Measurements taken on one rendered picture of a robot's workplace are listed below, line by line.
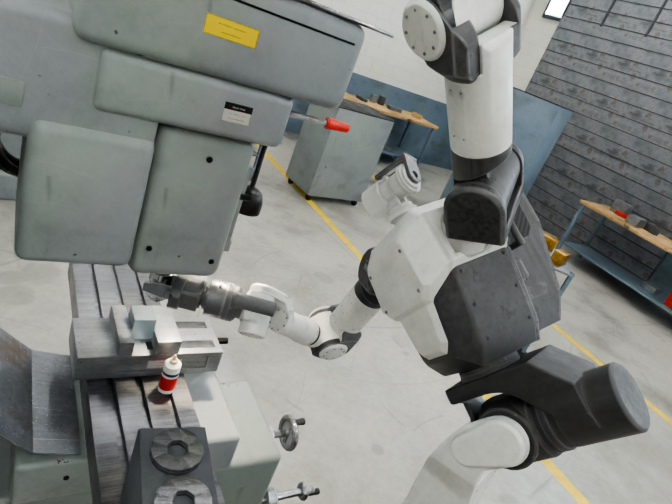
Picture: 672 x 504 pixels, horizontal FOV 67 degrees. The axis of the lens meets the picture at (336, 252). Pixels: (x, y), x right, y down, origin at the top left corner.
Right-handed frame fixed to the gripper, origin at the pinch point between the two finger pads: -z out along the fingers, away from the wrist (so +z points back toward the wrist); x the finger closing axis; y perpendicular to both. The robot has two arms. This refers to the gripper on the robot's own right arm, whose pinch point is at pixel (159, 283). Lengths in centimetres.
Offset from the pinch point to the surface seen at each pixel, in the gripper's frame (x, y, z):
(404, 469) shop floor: -82, 125, 130
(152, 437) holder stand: 35.1, 8.6, 9.4
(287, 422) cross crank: -24, 55, 47
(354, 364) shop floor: -160, 124, 110
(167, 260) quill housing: 10.3, -12.3, 1.7
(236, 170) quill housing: 6.6, -33.5, 9.7
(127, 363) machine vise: 2.0, 23.0, -2.7
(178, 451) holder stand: 36.9, 8.7, 14.4
